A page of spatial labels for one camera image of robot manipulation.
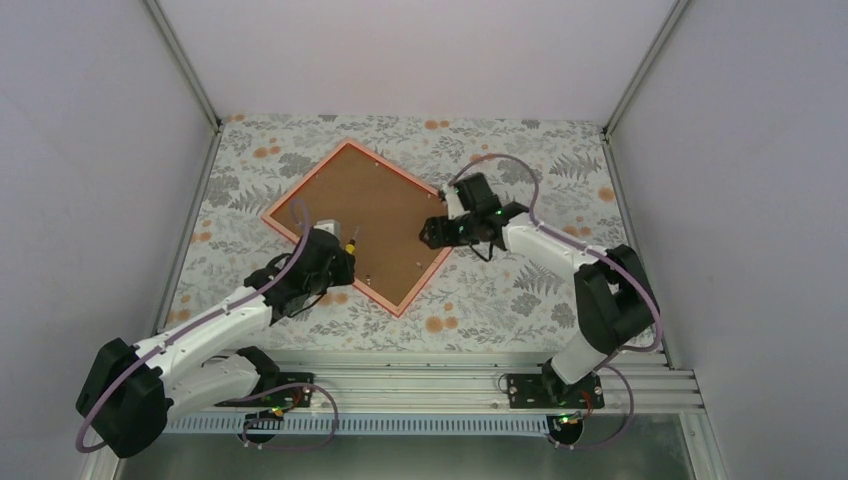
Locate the yellow handled screwdriver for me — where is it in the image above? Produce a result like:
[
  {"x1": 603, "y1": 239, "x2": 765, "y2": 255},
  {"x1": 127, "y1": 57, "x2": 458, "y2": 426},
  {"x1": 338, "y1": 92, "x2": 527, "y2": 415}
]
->
[{"x1": 344, "y1": 226, "x2": 360, "y2": 255}]

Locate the red wooden picture frame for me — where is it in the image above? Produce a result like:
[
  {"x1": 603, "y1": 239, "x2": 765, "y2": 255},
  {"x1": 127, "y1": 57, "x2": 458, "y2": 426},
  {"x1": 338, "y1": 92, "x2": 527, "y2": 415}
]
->
[{"x1": 261, "y1": 139, "x2": 451, "y2": 317}]

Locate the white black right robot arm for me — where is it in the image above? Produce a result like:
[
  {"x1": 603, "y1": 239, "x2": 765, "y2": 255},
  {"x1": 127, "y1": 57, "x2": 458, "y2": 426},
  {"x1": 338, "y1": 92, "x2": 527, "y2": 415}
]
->
[{"x1": 419, "y1": 173, "x2": 660, "y2": 407}]

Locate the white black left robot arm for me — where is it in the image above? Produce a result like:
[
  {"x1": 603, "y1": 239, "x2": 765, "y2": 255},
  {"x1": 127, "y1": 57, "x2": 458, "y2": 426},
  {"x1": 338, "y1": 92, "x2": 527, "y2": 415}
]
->
[{"x1": 75, "y1": 221, "x2": 356, "y2": 458}]

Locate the floral patterned table mat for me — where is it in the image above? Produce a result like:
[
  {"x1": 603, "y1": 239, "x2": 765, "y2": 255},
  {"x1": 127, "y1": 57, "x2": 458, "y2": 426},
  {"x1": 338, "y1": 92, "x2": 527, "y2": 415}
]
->
[{"x1": 166, "y1": 114, "x2": 626, "y2": 353}]

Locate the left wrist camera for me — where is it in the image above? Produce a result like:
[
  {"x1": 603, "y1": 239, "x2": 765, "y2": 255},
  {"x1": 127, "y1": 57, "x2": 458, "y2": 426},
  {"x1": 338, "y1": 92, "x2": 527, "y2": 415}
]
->
[{"x1": 313, "y1": 219, "x2": 341, "y2": 240}]

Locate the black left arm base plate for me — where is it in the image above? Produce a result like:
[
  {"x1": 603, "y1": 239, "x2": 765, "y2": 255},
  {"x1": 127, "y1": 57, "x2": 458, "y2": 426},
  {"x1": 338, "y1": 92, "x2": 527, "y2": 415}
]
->
[{"x1": 216, "y1": 372, "x2": 315, "y2": 410}]

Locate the aluminium extrusion rail base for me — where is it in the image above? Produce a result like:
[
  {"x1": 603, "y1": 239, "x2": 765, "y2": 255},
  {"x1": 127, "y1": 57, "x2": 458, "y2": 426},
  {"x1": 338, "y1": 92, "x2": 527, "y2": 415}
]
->
[{"x1": 107, "y1": 329, "x2": 705, "y2": 415}]

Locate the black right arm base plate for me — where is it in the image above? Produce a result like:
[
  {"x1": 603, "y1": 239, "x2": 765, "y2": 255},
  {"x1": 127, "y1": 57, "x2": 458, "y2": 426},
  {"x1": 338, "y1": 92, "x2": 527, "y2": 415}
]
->
[{"x1": 504, "y1": 373, "x2": 605, "y2": 410}]

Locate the grey slotted cable duct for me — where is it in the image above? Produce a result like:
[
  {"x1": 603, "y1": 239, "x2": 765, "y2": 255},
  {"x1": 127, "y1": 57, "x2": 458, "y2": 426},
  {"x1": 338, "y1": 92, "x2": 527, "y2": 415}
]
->
[{"x1": 164, "y1": 412, "x2": 552, "y2": 437}]

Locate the right aluminium corner post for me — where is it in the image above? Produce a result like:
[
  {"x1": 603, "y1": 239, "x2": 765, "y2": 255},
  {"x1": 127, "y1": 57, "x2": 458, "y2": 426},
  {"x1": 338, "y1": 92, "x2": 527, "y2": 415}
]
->
[{"x1": 602, "y1": 0, "x2": 691, "y2": 142}]

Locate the aluminium corner post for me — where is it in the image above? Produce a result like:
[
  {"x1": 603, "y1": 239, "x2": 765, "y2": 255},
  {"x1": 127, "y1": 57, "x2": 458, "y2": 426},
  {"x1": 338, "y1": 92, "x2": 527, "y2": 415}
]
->
[
  {"x1": 602, "y1": 0, "x2": 691, "y2": 142},
  {"x1": 142, "y1": 0, "x2": 221, "y2": 132}
]

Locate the left aluminium corner post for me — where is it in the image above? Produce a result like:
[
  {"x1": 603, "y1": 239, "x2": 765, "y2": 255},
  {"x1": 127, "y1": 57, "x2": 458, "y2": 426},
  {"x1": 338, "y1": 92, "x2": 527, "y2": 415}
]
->
[{"x1": 142, "y1": 0, "x2": 221, "y2": 132}]

